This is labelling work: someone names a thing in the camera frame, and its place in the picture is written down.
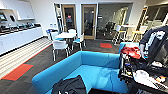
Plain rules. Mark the black garment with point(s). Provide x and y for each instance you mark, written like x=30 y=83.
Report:
x=70 y=86

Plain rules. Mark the white chair teal seat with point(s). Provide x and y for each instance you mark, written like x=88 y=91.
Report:
x=54 y=35
x=72 y=31
x=79 y=40
x=60 y=45

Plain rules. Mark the square white table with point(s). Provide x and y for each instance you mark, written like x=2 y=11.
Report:
x=65 y=35

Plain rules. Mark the wood framed glass door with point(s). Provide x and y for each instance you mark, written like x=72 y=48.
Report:
x=89 y=21
x=69 y=20

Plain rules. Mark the blue sofa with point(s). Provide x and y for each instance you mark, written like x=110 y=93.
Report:
x=100 y=70

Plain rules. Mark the blue upholstered seat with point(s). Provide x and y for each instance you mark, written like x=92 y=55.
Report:
x=122 y=44

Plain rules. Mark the white high table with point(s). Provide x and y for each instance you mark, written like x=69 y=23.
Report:
x=128 y=26

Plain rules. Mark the yellow high stool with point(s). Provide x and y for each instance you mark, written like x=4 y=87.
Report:
x=138 y=32

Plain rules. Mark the white bowl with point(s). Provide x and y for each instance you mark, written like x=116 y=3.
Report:
x=142 y=75

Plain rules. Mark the white lower kitchen cabinets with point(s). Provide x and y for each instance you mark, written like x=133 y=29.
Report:
x=20 y=40

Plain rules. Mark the person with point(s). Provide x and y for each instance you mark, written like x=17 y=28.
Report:
x=155 y=43

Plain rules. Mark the glass partition wall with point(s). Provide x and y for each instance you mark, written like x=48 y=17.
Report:
x=113 y=20

